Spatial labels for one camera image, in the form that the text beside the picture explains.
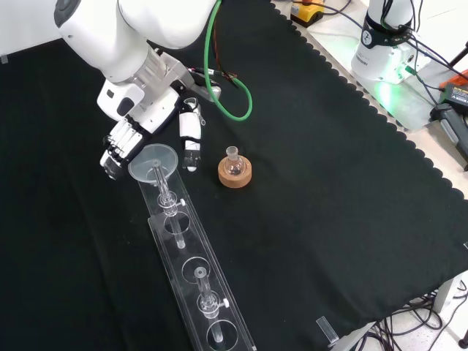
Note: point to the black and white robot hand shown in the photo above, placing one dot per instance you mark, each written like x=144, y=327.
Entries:
x=146, y=109

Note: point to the clear plastic funnel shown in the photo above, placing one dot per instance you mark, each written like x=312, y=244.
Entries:
x=146, y=162

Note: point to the clear weighing funnel with powder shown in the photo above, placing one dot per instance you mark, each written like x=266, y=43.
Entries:
x=202, y=120

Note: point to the clear acrylic funnel stand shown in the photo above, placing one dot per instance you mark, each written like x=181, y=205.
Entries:
x=204, y=256

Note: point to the small round-bottom glass flask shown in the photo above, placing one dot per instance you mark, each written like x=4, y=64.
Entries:
x=234, y=166

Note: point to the grey tape strip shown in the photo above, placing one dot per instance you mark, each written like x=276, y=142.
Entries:
x=3, y=59

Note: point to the black bench cloth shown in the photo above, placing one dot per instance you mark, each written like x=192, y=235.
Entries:
x=292, y=183

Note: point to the yellow stop button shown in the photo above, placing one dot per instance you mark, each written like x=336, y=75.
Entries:
x=305, y=12

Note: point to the clear cloth clip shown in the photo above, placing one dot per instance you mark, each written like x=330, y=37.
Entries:
x=327, y=331

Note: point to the black clamp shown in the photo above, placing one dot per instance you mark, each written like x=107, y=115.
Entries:
x=453, y=128

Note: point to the black and orange power box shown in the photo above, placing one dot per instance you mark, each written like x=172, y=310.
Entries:
x=457, y=93

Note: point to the white table leg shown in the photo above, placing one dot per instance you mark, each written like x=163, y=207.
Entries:
x=451, y=290

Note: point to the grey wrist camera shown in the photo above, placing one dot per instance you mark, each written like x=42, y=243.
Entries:
x=206, y=89

